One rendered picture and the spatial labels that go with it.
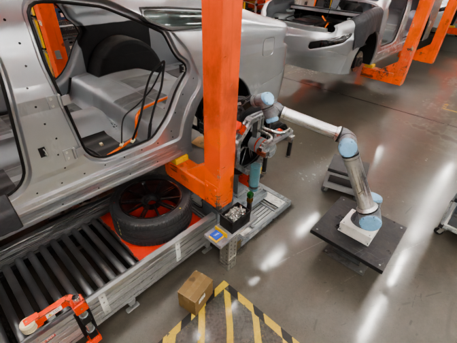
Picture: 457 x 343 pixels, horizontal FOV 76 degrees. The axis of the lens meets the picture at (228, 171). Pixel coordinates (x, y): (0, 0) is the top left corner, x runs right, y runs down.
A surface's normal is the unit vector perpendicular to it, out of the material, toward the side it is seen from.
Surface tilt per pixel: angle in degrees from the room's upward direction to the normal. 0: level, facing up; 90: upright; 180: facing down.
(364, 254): 0
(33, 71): 81
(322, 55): 91
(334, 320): 0
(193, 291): 0
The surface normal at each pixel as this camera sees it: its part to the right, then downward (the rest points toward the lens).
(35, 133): 0.73, 0.40
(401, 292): 0.04, -0.81
